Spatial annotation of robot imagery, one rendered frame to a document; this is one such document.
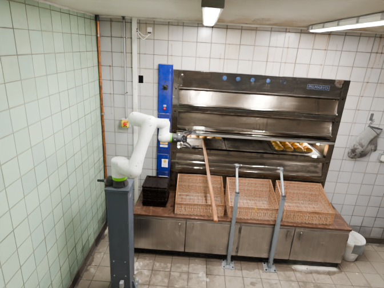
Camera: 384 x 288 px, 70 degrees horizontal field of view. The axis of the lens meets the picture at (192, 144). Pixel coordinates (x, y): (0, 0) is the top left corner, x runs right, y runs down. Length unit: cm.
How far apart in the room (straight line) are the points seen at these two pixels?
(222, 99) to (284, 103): 71
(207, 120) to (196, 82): 46
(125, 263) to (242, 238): 131
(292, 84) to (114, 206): 226
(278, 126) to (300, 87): 49
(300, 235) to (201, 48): 232
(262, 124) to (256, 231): 121
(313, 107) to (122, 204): 231
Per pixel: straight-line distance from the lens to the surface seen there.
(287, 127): 340
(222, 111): 322
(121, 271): 293
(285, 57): 325
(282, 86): 329
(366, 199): 418
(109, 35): 329
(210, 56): 313
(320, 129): 354
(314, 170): 371
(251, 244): 340
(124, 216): 254
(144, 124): 226
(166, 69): 313
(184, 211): 316
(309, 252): 362
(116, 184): 242
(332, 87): 348
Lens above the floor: 237
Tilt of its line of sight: 20 degrees down
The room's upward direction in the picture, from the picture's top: 4 degrees clockwise
